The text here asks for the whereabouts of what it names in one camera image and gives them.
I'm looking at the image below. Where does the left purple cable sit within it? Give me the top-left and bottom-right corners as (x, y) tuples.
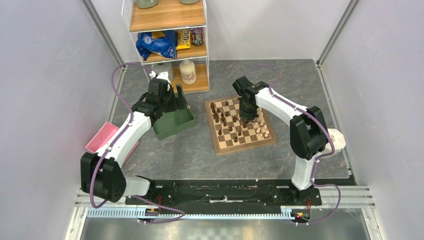
(89, 62), (186, 225)

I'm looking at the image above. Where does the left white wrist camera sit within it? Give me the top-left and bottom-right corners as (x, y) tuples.
(149, 71), (172, 91)

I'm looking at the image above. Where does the white wire wooden shelf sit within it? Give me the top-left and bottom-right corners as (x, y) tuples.
(121, 0), (210, 93)

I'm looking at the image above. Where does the white paper roll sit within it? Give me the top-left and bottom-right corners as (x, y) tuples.
(322, 128), (346, 159)

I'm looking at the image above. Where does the wooden chess board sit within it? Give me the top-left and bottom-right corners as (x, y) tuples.
(204, 96), (277, 155)

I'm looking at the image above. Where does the pink plastic tray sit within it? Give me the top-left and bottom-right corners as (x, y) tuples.
(80, 122), (143, 169)

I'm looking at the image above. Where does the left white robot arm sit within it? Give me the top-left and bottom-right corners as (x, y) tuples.
(80, 77), (188, 208)

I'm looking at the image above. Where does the brown candy bag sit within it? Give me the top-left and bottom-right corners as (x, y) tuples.
(190, 27), (205, 47)

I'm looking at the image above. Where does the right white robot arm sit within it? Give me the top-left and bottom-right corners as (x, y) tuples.
(232, 76), (330, 205)

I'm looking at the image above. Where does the blue snack bag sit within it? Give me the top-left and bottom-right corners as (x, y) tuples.
(135, 30), (177, 61)

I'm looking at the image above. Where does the yellow candy bag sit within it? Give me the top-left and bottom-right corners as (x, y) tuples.
(176, 29), (191, 51)

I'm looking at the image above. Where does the cream lotion bottle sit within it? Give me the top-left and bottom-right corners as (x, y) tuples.
(179, 59), (197, 85)

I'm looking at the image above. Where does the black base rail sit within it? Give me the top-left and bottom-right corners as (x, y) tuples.
(145, 179), (322, 215)

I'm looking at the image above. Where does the green plastic tray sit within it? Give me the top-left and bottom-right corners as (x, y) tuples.
(152, 105), (196, 140)

